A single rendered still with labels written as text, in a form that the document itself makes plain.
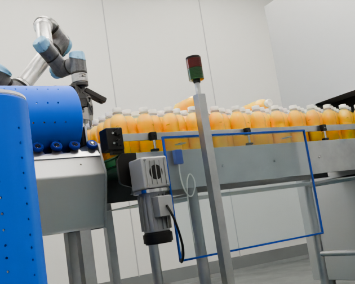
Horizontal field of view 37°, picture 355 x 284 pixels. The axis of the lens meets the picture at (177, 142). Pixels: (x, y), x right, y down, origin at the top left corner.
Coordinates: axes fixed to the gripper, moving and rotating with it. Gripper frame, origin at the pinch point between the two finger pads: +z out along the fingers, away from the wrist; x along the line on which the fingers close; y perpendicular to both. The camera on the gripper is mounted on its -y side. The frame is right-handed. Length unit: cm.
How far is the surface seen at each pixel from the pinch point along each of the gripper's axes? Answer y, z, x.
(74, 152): 19.7, 16.8, 27.4
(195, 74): -24, -8, 55
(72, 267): 20, 62, 12
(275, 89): -334, -84, -225
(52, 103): 27.7, -2.5, 30.2
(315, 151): -101, 25, 39
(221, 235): -26, 57, 54
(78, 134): 17.3, 9.5, 27.7
